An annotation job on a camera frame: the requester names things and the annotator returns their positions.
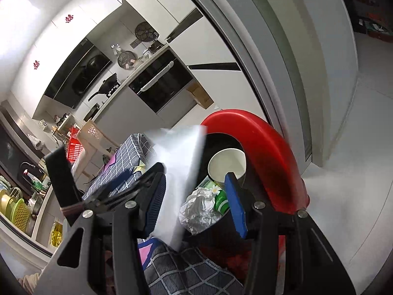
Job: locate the gold foil bag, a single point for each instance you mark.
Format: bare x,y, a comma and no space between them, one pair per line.
56,233

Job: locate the black range hood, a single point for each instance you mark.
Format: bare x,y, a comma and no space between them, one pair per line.
79,80

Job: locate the red paper decoration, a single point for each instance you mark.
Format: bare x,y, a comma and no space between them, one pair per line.
37,64
69,18

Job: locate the white green carton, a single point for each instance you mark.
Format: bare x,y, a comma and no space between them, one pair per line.
219,201

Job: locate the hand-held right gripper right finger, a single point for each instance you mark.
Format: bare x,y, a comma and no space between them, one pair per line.
236,209

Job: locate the white paper sheet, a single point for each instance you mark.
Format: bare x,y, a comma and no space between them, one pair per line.
181,175

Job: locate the red plastic basket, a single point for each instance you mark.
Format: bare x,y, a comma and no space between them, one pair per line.
75,147

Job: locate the sliding door frame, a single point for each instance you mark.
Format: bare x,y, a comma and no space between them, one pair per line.
291,52

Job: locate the grey kitchen counter cabinet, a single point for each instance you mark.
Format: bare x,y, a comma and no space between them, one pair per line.
122,107

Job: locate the yellow-green plastic basin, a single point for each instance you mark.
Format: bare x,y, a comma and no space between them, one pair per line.
7,204

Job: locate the spice rack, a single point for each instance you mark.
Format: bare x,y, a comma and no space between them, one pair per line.
63,119

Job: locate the kitchen faucet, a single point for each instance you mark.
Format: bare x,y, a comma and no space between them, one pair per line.
30,166

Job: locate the round black multi-hole pan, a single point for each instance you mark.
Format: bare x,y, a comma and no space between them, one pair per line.
145,31

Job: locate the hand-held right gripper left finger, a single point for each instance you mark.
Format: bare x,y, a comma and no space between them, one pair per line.
155,204

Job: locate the black frying pan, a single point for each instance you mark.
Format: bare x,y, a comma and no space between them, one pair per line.
91,113

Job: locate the spray bottle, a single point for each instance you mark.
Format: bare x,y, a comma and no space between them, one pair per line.
35,184

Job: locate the black wok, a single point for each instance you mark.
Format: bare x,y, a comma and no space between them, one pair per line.
107,86

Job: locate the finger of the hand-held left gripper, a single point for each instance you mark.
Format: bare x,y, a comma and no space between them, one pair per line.
63,178
119,187

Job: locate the white refrigerator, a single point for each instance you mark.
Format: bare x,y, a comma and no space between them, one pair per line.
221,46

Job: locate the grey checked tablecloth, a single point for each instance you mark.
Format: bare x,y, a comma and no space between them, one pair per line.
184,273

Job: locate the black built-in oven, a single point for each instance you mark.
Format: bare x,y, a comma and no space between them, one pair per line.
159,83

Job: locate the white paper cup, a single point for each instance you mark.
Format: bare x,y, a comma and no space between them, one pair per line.
227,163

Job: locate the green plastic colander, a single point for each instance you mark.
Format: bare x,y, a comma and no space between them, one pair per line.
22,215

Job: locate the kitchen window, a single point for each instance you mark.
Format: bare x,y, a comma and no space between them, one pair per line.
12,150

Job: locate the cardboard box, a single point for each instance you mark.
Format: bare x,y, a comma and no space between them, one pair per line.
199,95

